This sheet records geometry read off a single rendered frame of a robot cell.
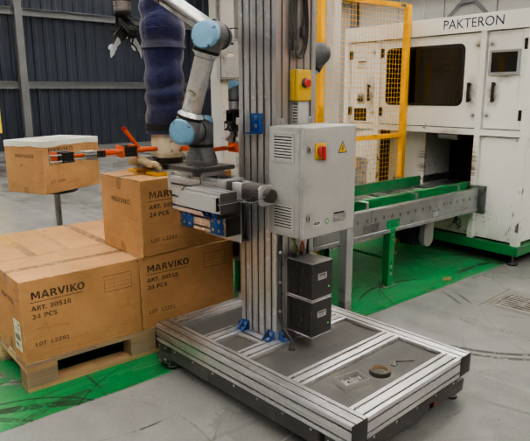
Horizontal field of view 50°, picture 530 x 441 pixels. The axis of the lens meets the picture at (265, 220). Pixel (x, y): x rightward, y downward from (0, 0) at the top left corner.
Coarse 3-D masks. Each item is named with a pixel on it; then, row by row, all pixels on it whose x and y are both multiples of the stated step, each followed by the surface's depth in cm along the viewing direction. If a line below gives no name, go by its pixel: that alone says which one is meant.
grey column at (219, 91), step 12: (216, 0) 428; (228, 0) 432; (216, 12) 430; (228, 12) 434; (228, 24) 436; (216, 72) 444; (216, 84) 447; (216, 96) 449; (216, 108) 451; (228, 108) 449; (216, 120) 454; (216, 132) 456; (228, 132) 453; (216, 144) 459; (216, 156) 461; (228, 156) 457
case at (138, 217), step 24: (120, 192) 297; (144, 192) 285; (168, 192) 295; (120, 216) 301; (144, 216) 287; (168, 216) 297; (120, 240) 305; (144, 240) 290; (168, 240) 300; (192, 240) 311; (216, 240) 323
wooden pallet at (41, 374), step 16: (0, 336) 295; (128, 336) 295; (144, 336) 301; (0, 352) 298; (80, 352) 279; (128, 352) 301; (144, 352) 303; (32, 368) 265; (48, 368) 270; (64, 368) 285; (80, 368) 285; (96, 368) 286; (32, 384) 266; (48, 384) 271
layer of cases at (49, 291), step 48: (0, 240) 328; (48, 240) 328; (96, 240) 327; (0, 288) 279; (48, 288) 264; (96, 288) 279; (144, 288) 296; (192, 288) 316; (48, 336) 267; (96, 336) 283
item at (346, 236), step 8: (344, 232) 343; (352, 232) 344; (344, 240) 344; (352, 240) 346; (344, 248) 345; (344, 256) 346; (344, 264) 347; (344, 272) 348; (344, 280) 349; (344, 288) 350; (344, 296) 351; (344, 304) 352
